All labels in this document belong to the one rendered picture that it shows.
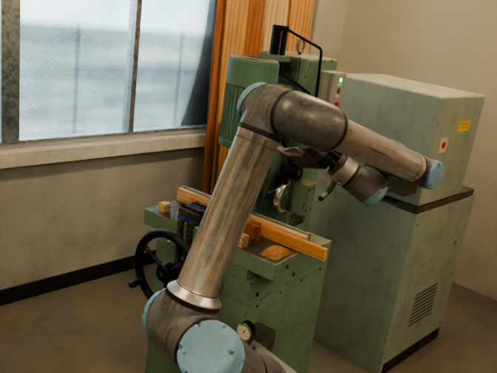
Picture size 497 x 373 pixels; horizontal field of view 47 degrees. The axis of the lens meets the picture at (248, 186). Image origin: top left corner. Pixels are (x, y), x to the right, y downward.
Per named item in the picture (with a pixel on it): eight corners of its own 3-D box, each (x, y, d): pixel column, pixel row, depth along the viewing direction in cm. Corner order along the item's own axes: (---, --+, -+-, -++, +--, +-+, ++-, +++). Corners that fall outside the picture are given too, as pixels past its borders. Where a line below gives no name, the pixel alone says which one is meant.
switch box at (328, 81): (313, 113, 215) (320, 70, 210) (325, 111, 223) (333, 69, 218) (327, 116, 212) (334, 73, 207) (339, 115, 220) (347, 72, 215)
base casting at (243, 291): (154, 260, 217) (155, 238, 214) (243, 226, 263) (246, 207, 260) (248, 307, 193) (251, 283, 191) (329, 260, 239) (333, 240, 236)
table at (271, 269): (123, 229, 210) (124, 213, 208) (180, 211, 234) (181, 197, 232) (257, 291, 177) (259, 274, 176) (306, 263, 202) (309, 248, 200)
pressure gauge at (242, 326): (234, 340, 191) (237, 320, 188) (240, 337, 194) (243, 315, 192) (248, 348, 188) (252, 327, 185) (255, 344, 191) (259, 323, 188)
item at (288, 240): (189, 207, 223) (190, 197, 221) (192, 206, 224) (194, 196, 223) (323, 261, 191) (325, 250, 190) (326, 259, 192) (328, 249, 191)
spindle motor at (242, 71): (208, 143, 201) (218, 53, 192) (238, 138, 215) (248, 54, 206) (248, 156, 192) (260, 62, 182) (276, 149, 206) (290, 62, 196)
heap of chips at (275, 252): (258, 253, 190) (259, 248, 190) (275, 245, 198) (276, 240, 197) (276, 260, 186) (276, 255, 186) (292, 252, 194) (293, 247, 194)
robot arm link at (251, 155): (164, 372, 138) (282, 81, 133) (128, 336, 150) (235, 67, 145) (209, 371, 149) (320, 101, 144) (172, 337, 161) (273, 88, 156)
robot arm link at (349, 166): (349, 169, 188) (335, 191, 184) (337, 160, 188) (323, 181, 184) (362, 160, 180) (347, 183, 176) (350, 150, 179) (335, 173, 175)
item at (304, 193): (281, 209, 217) (286, 178, 213) (291, 205, 222) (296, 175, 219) (302, 217, 212) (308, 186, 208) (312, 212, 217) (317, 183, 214)
